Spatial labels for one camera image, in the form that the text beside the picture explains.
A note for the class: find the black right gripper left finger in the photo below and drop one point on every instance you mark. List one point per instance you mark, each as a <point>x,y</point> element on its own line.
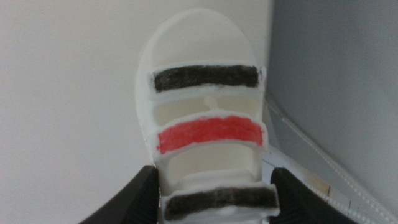
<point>138,202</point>

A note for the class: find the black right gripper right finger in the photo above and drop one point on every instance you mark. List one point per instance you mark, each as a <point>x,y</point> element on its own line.
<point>298,202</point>

